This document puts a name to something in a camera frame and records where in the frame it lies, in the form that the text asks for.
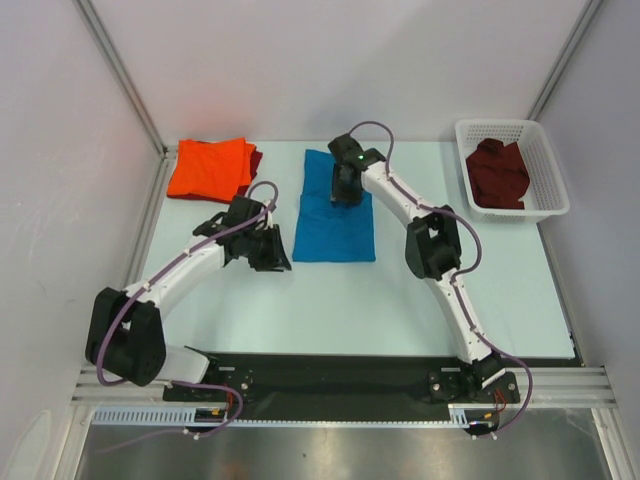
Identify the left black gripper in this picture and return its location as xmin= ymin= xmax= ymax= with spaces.
xmin=242 ymin=223 xmax=291 ymax=272

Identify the blue t shirt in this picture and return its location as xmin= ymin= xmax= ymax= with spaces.
xmin=292 ymin=149 xmax=376 ymax=263

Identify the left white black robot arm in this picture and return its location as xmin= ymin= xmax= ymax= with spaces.
xmin=85 ymin=224 xmax=291 ymax=400

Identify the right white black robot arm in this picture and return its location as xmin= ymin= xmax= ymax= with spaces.
xmin=331 ymin=154 xmax=506 ymax=401

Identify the folded orange t shirt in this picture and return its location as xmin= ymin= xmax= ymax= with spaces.
xmin=166 ymin=138 xmax=250 ymax=203

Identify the folded dark red t shirt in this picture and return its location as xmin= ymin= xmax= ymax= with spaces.
xmin=220 ymin=143 xmax=263 ymax=203

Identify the crumpled dark red t shirt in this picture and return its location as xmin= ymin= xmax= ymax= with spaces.
xmin=466 ymin=138 xmax=530 ymax=210

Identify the white plastic basket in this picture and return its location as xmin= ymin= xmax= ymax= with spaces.
xmin=455 ymin=118 xmax=570 ymax=223

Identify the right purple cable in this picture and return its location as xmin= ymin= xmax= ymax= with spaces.
xmin=347 ymin=121 xmax=535 ymax=441

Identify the left aluminium frame post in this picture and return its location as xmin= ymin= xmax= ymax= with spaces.
xmin=71 ymin=0 xmax=169 ymax=156

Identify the aluminium frame post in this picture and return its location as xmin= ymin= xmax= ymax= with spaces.
xmin=526 ymin=0 xmax=608 ymax=121
xmin=71 ymin=0 xmax=169 ymax=156

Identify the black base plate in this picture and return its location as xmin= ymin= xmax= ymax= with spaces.
xmin=162 ymin=353 xmax=577 ymax=423

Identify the right aluminium frame post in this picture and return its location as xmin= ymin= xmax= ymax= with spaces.
xmin=526 ymin=0 xmax=608 ymax=121

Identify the white slotted cable duct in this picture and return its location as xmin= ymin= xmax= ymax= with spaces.
xmin=92 ymin=403 xmax=501 ymax=429

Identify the aluminium front rail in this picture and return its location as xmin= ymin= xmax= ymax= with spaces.
xmin=71 ymin=367 xmax=617 ymax=408

